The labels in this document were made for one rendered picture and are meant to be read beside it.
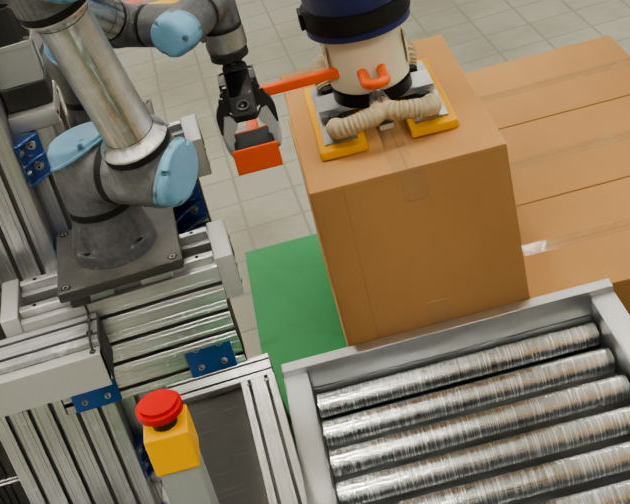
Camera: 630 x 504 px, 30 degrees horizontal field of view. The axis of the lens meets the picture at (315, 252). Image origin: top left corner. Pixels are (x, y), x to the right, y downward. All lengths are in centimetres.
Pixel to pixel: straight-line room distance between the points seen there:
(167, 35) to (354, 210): 57
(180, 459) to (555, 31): 364
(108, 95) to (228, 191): 260
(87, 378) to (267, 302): 173
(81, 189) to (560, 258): 116
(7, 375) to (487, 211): 100
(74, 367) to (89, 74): 53
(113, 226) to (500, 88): 168
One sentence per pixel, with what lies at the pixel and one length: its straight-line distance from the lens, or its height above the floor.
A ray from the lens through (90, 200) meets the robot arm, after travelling 206.
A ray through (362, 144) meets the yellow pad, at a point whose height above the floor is 96.
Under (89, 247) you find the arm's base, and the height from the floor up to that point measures 107.
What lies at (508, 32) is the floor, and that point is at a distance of 520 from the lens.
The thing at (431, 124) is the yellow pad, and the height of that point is 97.
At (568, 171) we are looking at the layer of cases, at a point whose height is 54.
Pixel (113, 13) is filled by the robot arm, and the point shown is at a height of 142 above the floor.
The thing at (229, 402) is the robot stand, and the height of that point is 21.
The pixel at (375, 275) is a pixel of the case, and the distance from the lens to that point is 246.
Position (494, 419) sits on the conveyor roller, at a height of 54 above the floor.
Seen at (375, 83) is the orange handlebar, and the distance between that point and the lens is 239.
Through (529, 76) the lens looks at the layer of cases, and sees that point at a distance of 354.
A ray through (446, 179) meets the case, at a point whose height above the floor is 90.
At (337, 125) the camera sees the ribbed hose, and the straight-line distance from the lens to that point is 239.
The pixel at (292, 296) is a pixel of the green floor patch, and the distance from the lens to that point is 376.
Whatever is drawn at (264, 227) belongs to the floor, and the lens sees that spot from 415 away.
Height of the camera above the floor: 208
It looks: 32 degrees down
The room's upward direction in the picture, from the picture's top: 15 degrees counter-clockwise
